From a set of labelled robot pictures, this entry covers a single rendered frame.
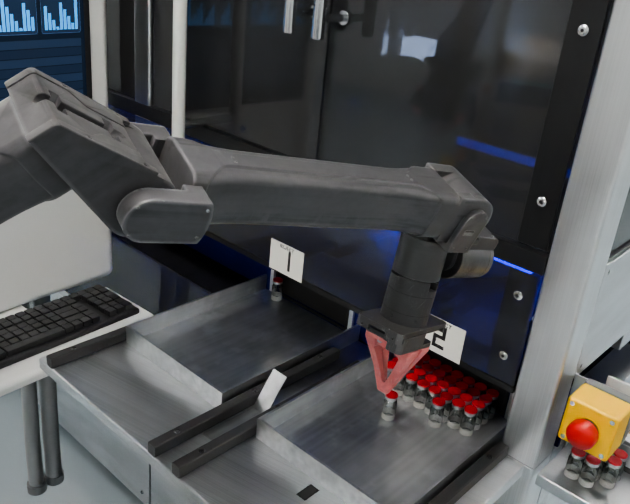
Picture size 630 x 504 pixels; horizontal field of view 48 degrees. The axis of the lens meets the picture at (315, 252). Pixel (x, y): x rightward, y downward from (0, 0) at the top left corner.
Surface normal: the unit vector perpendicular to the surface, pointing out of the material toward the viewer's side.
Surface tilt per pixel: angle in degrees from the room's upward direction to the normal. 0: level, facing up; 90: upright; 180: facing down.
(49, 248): 90
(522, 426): 90
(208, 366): 0
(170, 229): 107
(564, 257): 90
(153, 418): 0
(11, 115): 38
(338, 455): 0
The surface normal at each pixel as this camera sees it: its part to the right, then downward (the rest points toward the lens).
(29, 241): 0.77, 0.33
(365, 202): 0.49, 0.61
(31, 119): -0.29, -0.53
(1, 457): 0.10, -0.91
